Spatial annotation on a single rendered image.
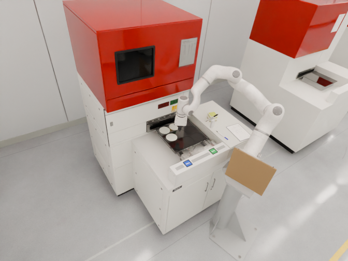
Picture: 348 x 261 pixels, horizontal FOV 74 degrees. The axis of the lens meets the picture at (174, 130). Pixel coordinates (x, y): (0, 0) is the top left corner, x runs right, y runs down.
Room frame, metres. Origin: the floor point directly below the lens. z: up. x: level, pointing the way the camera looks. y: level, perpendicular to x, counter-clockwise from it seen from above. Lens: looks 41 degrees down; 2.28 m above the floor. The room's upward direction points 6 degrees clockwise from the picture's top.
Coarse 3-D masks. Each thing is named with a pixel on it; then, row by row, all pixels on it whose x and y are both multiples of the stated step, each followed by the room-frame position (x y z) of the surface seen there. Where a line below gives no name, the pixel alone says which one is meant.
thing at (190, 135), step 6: (162, 126) 1.65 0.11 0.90; (168, 126) 1.65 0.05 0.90; (186, 126) 1.68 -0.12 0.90; (192, 126) 1.69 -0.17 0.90; (174, 132) 1.58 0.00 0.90; (180, 132) 1.59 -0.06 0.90; (186, 132) 1.60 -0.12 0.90; (192, 132) 1.61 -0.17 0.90; (198, 132) 1.62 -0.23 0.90; (180, 138) 1.51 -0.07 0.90; (186, 138) 1.52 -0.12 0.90; (192, 138) 1.53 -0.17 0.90; (198, 138) 1.53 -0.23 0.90; (204, 138) 1.54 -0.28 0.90; (174, 144) 1.42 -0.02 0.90; (180, 144) 1.43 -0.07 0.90; (186, 144) 1.44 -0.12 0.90; (192, 144) 1.44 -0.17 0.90
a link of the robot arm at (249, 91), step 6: (234, 84) 1.61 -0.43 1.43; (240, 84) 1.61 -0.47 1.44; (246, 84) 1.58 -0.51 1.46; (240, 90) 1.57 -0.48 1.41; (246, 90) 1.53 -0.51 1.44; (252, 90) 1.52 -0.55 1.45; (258, 90) 1.54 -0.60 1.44; (246, 96) 1.52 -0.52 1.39; (252, 96) 1.50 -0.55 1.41; (258, 96) 1.49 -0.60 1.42; (264, 96) 1.53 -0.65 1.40; (252, 102) 1.50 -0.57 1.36; (258, 102) 1.48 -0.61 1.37; (264, 102) 1.51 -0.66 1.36; (258, 108) 1.49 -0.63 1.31; (264, 108) 1.49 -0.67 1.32
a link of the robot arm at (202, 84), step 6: (204, 78) 1.61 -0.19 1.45; (198, 84) 1.58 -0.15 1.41; (204, 84) 1.58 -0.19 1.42; (192, 90) 1.56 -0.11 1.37; (198, 90) 1.56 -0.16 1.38; (198, 96) 1.52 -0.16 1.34; (192, 102) 1.47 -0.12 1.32; (198, 102) 1.49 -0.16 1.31; (186, 108) 1.44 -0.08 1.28; (192, 108) 1.44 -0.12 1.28; (186, 114) 1.42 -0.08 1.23
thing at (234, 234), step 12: (228, 180) 1.16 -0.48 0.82; (228, 192) 1.19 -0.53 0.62; (240, 192) 1.07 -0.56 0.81; (252, 192) 1.07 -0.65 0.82; (228, 204) 1.17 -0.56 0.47; (216, 216) 1.21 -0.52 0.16; (228, 216) 1.17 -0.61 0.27; (240, 216) 1.33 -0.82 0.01; (216, 228) 1.17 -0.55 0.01; (228, 228) 1.18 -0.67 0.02; (240, 228) 1.12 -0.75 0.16; (252, 228) 1.21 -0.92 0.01; (216, 240) 1.04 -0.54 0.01; (228, 240) 1.06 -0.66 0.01; (240, 240) 1.07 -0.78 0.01; (252, 240) 1.08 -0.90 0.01; (228, 252) 0.94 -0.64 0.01; (240, 252) 0.95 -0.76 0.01
